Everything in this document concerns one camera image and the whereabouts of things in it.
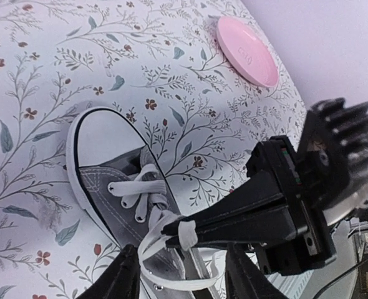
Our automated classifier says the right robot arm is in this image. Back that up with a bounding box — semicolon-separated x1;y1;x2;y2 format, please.
162;98;368;276

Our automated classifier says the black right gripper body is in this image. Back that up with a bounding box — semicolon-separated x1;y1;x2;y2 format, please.
246;135;337;276

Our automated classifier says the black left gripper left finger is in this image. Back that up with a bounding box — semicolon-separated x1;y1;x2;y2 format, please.
77;244;140;299

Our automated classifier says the floral table mat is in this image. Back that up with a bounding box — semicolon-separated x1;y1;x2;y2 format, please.
0;1;306;298

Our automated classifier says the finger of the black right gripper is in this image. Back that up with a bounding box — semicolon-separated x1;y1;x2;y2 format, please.
162;171;284;235
165;205;296;247

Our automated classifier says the pink plate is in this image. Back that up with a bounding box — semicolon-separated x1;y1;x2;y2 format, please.
216;16;279;88

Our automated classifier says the grey canvas sneaker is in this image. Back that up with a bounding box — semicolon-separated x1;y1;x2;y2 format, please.
66;107;219;298

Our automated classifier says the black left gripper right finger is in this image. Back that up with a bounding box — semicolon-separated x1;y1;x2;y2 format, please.
225;243;296;298

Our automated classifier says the white shoelace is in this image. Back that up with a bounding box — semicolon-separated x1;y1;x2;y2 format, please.
108;164;221;291

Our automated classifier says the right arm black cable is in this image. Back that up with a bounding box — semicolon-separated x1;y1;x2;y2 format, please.
311;249;368;299

